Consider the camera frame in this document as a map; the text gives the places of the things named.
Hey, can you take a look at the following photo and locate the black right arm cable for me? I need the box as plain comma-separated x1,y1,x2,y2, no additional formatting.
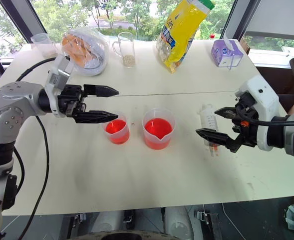
235,102,294,127

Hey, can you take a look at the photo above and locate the large beaker red liquid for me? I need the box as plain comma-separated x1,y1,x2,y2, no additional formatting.
142,107,175,152

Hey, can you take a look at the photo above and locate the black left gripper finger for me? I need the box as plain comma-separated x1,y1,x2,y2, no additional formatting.
73,110,119,124
83,84,120,98

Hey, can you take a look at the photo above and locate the tall glass mug with grains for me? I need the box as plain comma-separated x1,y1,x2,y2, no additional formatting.
112,31,136,69

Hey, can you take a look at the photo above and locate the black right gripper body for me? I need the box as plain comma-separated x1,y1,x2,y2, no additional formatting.
231,91,260,148

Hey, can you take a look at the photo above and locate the yellow snack bag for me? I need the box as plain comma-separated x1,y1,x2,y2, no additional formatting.
156,0,215,74

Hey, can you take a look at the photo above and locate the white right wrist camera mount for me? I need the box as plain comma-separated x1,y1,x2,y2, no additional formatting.
235,75,280,152

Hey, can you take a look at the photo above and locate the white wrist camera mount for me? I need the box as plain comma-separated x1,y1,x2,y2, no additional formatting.
43,54,74,118
235,75,280,152

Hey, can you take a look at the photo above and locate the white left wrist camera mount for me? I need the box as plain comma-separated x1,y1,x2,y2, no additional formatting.
43,54,74,118

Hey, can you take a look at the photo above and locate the bagged bread in plastic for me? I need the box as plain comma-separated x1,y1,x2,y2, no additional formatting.
61,27,110,77

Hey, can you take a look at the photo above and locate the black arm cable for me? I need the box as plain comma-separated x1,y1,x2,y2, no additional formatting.
235,102,294,127
12,57,56,240

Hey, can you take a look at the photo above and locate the clear plastic syringe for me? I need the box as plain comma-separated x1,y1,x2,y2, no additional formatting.
200,104,221,158

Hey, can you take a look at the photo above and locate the clear measuring cup with grains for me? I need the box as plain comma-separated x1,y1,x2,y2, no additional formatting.
30,32,59,59

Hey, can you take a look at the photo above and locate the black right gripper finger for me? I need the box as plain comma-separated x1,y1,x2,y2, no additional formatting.
214,106,238,120
195,128,245,153

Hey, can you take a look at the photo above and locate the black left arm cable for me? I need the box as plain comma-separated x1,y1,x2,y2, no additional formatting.
12,57,56,240

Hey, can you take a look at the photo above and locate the small beaker red liquid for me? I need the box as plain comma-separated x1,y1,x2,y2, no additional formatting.
101,110,130,146

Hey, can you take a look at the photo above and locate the purple tissue pack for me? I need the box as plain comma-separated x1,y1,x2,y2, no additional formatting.
210,31,244,71

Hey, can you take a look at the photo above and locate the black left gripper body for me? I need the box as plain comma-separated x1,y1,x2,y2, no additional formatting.
57,84,87,118

